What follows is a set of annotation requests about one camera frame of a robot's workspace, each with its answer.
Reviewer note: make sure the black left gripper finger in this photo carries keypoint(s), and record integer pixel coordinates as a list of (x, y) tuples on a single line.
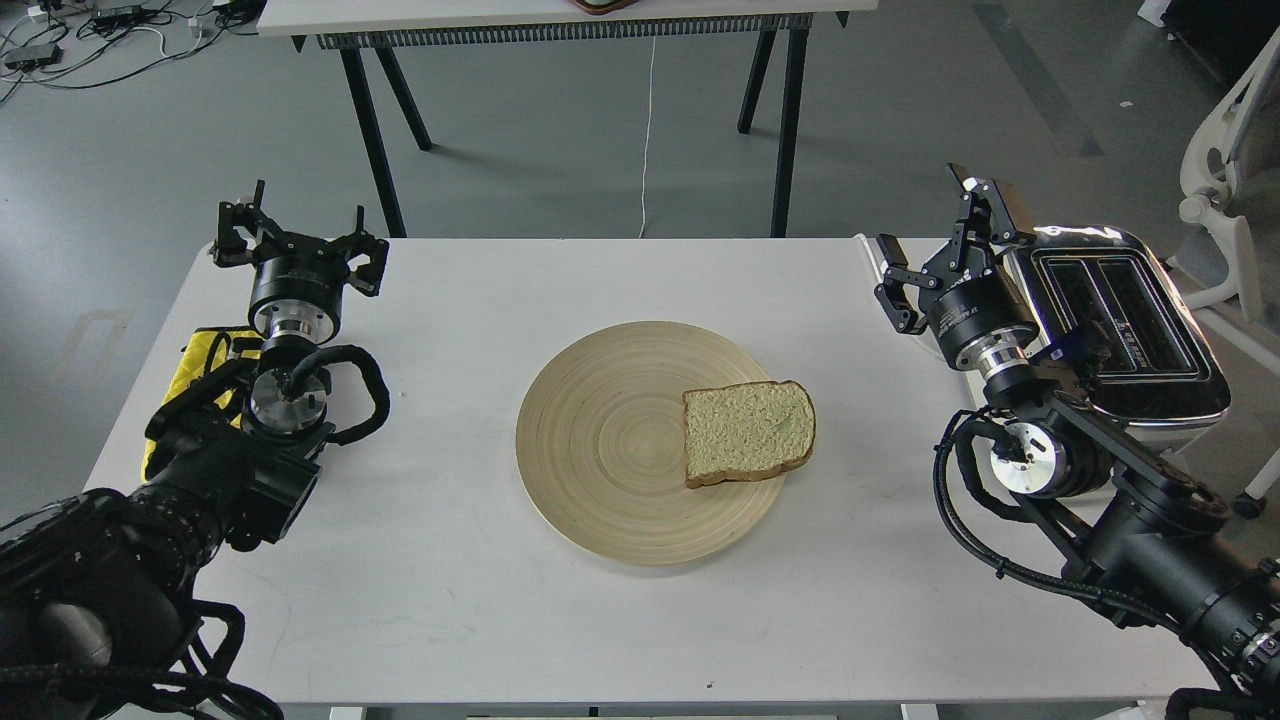
[(244, 228), (361, 243)]

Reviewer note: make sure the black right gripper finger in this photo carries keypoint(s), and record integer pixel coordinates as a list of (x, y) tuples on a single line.
[(909, 297), (994, 219)]

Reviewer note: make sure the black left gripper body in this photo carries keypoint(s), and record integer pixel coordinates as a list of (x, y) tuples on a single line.
[(300, 292)]

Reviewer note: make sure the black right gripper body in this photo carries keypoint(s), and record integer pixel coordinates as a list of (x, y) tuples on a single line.
[(976, 315)]

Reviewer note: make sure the slice of bread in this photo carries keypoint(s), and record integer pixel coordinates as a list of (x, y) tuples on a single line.
[(746, 433)]

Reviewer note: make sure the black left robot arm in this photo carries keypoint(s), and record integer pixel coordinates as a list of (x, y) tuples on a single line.
[(99, 602)]

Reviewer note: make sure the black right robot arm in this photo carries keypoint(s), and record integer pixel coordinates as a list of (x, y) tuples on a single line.
[(1044, 494)]

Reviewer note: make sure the white chrome toaster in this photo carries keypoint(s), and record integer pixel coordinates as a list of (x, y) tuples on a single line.
[(1116, 333)]

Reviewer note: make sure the yellow cloth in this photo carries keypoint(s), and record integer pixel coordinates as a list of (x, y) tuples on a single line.
[(207, 349)]

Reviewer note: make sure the background table with black legs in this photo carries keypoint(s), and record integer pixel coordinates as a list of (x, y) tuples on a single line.
[(352, 27)]

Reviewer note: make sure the white office chair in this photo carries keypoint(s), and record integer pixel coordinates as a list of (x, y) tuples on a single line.
[(1211, 178)]

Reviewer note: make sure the round bamboo plate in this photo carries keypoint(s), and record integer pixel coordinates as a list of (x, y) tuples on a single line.
[(600, 445)]

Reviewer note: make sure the brown object on background table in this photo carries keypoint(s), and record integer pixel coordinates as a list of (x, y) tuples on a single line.
[(601, 7)]

